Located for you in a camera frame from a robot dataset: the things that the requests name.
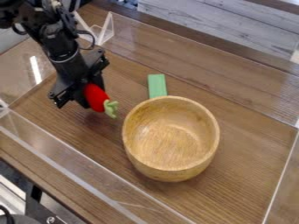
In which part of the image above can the clear acrylic table barrier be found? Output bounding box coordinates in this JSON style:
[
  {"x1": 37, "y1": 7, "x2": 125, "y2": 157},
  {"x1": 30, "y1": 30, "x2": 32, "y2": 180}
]
[{"x1": 0, "y1": 103, "x2": 194, "y2": 224}]

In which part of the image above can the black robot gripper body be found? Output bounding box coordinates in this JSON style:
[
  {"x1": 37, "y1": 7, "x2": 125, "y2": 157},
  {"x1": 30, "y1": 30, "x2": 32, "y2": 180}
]
[{"x1": 48, "y1": 48, "x2": 109, "y2": 109}]

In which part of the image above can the green rectangular block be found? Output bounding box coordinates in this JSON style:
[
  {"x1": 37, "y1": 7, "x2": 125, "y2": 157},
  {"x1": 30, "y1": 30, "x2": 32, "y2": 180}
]
[{"x1": 146, "y1": 74, "x2": 166, "y2": 98}]

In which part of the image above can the clear acrylic corner bracket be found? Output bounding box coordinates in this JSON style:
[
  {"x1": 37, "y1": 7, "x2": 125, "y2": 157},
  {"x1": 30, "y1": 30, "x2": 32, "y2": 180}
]
[{"x1": 74, "y1": 13, "x2": 114, "y2": 46}]

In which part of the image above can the black table clamp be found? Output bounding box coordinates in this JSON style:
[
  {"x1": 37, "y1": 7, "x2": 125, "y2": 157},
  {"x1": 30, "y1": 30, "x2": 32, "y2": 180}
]
[{"x1": 0, "y1": 186, "x2": 69, "y2": 224}]

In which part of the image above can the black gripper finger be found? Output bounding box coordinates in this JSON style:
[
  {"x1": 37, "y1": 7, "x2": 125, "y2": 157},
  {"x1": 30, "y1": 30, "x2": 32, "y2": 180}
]
[
  {"x1": 72, "y1": 86, "x2": 89, "y2": 109},
  {"x1": 92, "y1": 71, "x2": 105, "y2": 89}
]

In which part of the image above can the red plush strawberry toy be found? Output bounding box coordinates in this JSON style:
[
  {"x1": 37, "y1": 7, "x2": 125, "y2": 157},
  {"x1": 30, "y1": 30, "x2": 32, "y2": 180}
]
[{"x1": 84, "y1": 83, "x2": 117, "y2": 118}]

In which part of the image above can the wooden bowl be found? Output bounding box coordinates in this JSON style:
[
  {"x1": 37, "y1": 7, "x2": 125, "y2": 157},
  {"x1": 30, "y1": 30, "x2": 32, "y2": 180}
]
[{"x1": 121, "y1": 95, "x2": 220, "y2": 182}]

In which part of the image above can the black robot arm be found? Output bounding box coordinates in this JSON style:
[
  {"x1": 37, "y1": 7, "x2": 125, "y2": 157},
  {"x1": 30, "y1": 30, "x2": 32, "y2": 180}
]
[{"x1": 0, "y1": 0, "x2": 109, "y2": 112}]

